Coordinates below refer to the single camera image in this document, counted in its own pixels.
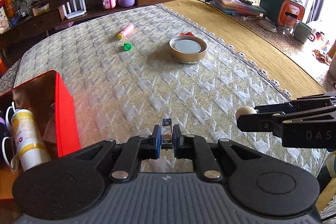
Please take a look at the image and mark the yellow table runner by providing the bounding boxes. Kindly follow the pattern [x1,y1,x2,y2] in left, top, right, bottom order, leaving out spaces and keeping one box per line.
[163,0,326,98]

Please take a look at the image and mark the white yellow bottle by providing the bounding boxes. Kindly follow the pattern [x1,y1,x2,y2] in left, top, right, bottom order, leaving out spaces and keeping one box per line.
[11,109,51,171]

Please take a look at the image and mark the red metal tin box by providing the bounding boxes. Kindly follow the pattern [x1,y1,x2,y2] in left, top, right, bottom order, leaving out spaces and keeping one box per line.
[1,71,80,200]

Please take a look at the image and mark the beige egg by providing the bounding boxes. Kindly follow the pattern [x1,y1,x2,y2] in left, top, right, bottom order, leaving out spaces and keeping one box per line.
[235,106,257,119]

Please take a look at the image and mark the green orange toaster box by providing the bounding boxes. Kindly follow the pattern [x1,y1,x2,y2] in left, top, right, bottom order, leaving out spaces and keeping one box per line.
[260,0,305,27]

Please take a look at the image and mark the pink yellow tube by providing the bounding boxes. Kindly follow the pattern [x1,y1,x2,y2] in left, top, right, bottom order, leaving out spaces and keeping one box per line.
[117,24,134,39]

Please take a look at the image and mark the quilted beige table mat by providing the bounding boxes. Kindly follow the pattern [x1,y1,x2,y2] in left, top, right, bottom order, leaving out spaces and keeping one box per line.
[15,5,327,175]

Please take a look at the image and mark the cereal box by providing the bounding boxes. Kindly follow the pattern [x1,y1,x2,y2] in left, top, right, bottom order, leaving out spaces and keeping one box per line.
[0,7,10,34]

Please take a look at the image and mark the white sunglasses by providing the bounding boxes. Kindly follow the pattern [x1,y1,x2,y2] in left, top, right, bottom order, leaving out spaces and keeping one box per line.
[1,102,19,174]

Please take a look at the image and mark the green small toy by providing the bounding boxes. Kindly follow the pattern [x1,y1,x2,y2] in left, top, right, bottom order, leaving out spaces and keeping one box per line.
[123,43,133,51]

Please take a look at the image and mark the white router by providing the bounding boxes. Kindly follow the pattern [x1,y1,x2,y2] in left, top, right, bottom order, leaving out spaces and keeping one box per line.
[62,0,87,19]

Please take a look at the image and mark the green mug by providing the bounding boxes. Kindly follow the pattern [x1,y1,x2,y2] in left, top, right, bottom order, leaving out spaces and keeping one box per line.
[293,20,315,44]

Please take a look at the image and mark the silver nail clipper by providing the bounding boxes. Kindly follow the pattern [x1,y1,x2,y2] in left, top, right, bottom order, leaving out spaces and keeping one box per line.
[161,118,173,149]

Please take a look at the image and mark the wooden tv cabinet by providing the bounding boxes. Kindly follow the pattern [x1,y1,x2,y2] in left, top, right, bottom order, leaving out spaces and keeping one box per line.
[1,0,175,59]

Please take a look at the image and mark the round gold tin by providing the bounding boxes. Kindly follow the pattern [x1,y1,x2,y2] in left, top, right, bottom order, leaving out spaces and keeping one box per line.
[169,35,207,64]

